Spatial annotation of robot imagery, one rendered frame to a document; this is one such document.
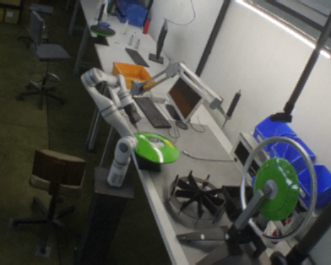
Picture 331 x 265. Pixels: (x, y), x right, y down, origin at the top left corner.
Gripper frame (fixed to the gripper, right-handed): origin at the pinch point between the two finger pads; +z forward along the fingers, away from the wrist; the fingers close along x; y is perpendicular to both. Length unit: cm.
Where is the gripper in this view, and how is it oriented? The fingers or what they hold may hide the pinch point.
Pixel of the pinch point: (138, 132)
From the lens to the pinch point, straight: 225.3
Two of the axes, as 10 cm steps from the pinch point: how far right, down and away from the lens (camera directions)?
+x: 5.5, -2.6, 8.0
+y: 7.1, -3.7, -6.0
